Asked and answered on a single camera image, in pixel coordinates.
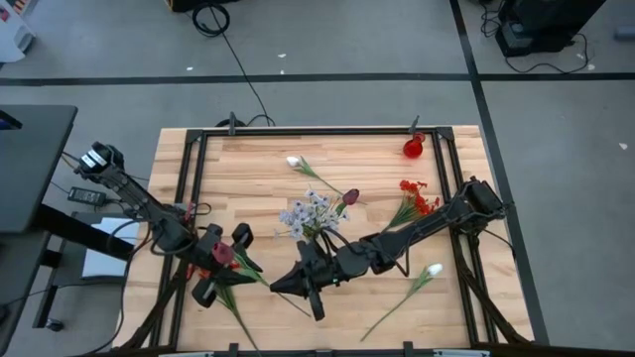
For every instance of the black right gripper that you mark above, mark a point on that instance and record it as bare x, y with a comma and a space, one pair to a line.
337, 265

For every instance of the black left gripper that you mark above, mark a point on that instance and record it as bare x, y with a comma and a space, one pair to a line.
206, 248

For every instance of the crimson red artificial tulip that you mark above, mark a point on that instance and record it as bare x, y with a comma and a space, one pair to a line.
223, 253

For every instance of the red small-blossom flower bunch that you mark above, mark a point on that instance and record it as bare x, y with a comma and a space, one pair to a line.
227, 297
419, 201

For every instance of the pale lavender flower bunch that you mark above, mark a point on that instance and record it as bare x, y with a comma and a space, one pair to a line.
310, 215

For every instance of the white artificial tulip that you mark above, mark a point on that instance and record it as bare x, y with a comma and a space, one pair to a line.
435, 269
293, 161

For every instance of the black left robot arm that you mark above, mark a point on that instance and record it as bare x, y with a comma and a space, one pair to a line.
139, 198

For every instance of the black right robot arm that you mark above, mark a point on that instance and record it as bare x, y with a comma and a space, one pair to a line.
426, 223

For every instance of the red glass vase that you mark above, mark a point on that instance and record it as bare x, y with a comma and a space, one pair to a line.
413, 149

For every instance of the dark maroon artificial tulip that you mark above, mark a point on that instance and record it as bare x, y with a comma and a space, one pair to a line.
350, 197

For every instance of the white sheet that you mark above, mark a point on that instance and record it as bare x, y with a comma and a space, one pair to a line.
106, 253

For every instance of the black power adapter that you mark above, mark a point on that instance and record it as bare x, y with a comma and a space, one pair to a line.
87, 196

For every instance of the black caster wheel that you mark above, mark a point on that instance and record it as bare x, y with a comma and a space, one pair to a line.
54, 325

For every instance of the black desk top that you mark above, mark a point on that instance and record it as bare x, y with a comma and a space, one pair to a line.
35, 168

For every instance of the white cabinet with stickers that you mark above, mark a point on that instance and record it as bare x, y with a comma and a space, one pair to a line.
12, 35

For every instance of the black equipment box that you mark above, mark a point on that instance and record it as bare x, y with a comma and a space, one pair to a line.
546, 20

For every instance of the grey flat box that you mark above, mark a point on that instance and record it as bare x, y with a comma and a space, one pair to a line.
625, 33

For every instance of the black diagonal frame brace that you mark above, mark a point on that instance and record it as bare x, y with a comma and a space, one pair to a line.
149, 317
491, 303

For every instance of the black desk leg frame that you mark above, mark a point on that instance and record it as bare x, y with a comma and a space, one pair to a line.
84, 230

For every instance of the black rectangular metal frame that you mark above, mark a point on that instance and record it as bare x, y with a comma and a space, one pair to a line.
317, 131

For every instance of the white bracket strip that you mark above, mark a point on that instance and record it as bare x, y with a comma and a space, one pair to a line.
461, 353

